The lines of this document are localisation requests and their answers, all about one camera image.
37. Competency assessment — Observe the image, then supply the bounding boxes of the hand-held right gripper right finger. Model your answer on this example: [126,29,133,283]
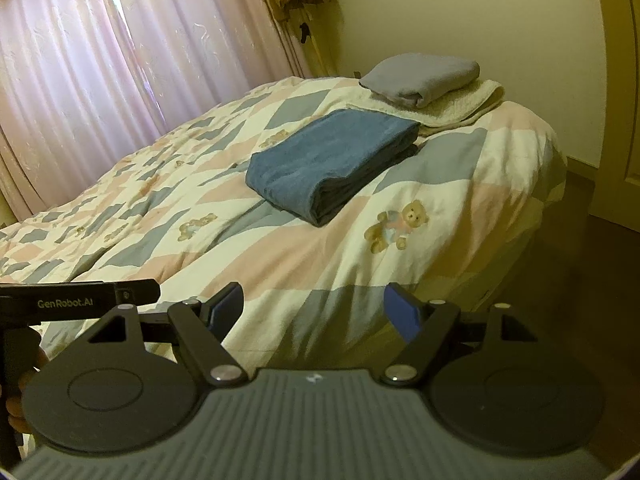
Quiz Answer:
[384,282,544,387]

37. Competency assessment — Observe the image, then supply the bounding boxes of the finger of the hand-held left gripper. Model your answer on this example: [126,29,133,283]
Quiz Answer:
[116,278,162,307]

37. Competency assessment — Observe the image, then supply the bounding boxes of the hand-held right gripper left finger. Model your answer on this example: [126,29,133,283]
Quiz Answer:
[87,282,249,387]

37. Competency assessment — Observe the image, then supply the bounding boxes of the blue denim jeans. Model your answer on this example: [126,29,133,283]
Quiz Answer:
[245,108,420,227]

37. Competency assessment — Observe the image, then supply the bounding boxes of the person's left hand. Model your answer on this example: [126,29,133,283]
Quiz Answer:
[0,327,51,433]

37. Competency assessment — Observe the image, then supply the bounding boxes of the checkered pastel quilt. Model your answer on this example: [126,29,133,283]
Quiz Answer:
[0,76,568,361]

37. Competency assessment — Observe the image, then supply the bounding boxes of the folded cream fleece blanket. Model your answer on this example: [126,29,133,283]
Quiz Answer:
[345,79,506,136]

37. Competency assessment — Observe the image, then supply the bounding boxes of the pink curtain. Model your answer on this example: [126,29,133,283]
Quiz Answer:
[0,0,321,223]

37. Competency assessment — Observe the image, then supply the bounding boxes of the folded grey blanket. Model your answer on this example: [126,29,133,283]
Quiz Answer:
[359,53,481,109]

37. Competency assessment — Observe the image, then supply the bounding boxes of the wooden door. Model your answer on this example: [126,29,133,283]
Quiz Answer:
[592,0,640,233]

